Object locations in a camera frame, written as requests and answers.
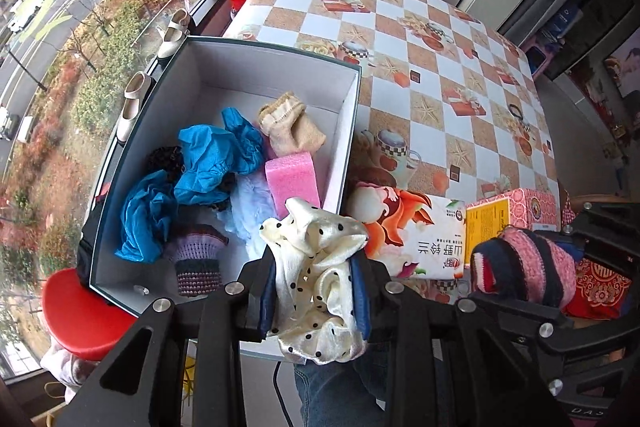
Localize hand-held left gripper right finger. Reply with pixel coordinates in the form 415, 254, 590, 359
350, 252, 573, 427

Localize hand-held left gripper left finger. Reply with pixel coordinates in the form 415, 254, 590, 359
55, 254, 278, 427

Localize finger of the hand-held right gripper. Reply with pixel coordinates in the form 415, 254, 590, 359
475, 294, 640, 358
532, 201, 640, 258

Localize cream polka dot scrunchie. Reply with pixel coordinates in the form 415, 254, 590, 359
259, 197, 371, 365

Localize striped knitted cuff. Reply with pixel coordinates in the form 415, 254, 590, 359
470, 227, 592, 308

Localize light blue fluffy scrunchie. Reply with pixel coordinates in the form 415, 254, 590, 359
217, 172, 281, 258

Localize large pink sponge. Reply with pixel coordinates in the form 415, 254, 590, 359
264, 152, 322, 210

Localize blue shoe cover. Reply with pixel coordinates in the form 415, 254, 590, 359
173, 107, 265, 206
114, 169, 180, 264

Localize beige sock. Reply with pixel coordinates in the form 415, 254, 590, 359
257, 92, 327, 156

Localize dark scrunchie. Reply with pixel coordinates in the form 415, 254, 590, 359
145, 146, 185, 185

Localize grey box with white inside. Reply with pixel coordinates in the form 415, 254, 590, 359
89, 35, 362, 360

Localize red gold patterned box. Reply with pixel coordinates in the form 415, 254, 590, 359
560, 257, 636, 320

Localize floral tissue packet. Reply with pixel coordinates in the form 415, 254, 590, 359
346, 182, 468, 280

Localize person's blue jeans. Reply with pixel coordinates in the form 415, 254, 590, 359
294, 347, 396, 427

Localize red round stool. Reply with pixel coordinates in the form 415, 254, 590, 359
41, 268, 138, 362

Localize pink plastic stool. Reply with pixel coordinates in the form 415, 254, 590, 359
520, 34, 556, 78

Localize white bag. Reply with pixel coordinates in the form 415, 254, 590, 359
40, 347, 101, 400

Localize beige heeled shoe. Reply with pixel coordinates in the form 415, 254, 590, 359
157, 24, 196, 59
122, 72, 152, 100
165, 9, 192, 45
116, 94, 146, 144

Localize checkered printed tablecloth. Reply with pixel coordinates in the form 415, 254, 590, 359
222, 0, 561, 303

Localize black cable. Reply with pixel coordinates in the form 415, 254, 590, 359
271, 359, 296, 427

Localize wall poster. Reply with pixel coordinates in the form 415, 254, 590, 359
602, 39, 640, 100

